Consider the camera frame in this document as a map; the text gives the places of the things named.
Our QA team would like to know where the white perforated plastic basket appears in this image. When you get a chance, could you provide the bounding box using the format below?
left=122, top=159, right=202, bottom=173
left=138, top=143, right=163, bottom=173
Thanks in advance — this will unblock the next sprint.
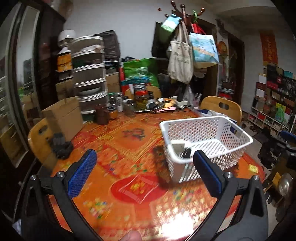
left=159, top=116, right=253, bottom=183

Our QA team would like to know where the person hand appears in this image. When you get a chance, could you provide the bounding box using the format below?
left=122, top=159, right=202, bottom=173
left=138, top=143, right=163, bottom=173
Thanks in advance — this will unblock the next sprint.
left=119, top=230, right=142, bottom=241

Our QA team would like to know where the black item on chair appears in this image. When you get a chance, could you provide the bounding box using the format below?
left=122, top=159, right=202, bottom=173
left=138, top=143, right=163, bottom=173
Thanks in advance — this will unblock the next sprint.
left=48, top=133, right=74, bottom=160

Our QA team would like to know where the white black power adapter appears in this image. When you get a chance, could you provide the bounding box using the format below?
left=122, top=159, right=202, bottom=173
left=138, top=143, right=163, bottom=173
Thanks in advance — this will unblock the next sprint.
left=171, top=142, right=185, bottom=155

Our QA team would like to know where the wooden chair left side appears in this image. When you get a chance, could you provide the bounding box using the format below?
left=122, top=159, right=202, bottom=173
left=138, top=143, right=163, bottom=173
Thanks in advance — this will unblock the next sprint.
left=28, top=118, right=57, bottom=167

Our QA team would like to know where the cardboard box on chair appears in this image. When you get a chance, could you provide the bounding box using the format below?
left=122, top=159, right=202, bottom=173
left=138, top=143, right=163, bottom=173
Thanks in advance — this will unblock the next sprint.
left=42, top=96, right=83, bottom=141

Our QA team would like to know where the white blue paper bag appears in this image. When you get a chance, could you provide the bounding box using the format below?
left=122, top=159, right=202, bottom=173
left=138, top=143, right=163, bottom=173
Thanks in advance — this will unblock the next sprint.
left=198, top=109, right=229, bottom=118

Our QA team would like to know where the wooden chair right side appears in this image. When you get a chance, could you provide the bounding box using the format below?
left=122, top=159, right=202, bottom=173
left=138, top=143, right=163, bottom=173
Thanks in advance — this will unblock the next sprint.
left=200, top=96, right=242, bottom=125

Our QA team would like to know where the metal pot lid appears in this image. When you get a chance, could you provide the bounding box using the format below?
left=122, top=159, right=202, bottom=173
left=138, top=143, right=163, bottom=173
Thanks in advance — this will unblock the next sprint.
left=278, top=173, right=293, bottom=197

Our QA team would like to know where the white shelf unit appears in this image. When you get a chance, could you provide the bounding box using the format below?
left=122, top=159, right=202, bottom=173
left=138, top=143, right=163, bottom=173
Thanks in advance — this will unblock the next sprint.
left=247, top=107, right=289, bottom=137

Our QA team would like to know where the brown cardboard box background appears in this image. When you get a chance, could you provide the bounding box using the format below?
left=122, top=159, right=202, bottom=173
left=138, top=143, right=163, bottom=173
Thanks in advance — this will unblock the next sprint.
left=106, top=72, right=121, bottom=92

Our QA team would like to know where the glass jar red lid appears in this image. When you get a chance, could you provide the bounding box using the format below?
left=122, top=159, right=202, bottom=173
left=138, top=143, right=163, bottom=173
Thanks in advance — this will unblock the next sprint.
left=135, top=90, right=149, bottom=110

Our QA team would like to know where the beige canvas tote bag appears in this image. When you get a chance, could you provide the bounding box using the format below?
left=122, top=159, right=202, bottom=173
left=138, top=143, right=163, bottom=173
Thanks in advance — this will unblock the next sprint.
left=168, top=21, right=194, bottom=85

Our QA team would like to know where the blue illustrated tote bag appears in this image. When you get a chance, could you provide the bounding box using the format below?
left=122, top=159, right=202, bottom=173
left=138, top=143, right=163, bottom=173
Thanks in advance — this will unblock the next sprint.
left=189, top=33, right=219, bottom=69

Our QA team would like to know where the white plastic drawer tower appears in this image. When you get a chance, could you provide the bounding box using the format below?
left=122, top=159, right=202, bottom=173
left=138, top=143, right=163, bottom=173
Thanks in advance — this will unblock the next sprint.
left=70, top=35, right=109, bottom=114

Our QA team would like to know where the green shopping bag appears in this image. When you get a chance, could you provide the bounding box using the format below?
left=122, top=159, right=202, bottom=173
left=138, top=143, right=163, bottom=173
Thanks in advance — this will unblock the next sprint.
left=123, top=58, right=159, bottom=87

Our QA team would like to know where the wooden coat rack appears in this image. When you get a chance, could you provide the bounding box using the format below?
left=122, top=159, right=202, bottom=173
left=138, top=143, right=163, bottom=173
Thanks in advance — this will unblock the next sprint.
left=170, top=1, right=205, bottom=27

